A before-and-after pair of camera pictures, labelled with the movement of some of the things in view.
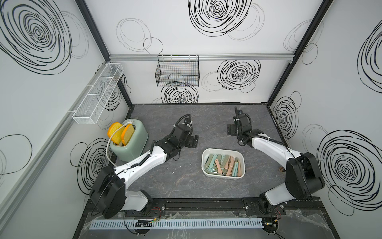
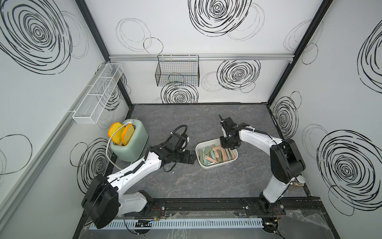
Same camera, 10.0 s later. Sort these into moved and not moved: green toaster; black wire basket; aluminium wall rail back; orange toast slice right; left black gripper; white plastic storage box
Moved: white plastic storage box; left black gripper
Not moved: orange toast slice right; green toaster; black wire basket; aluminium wall rail back
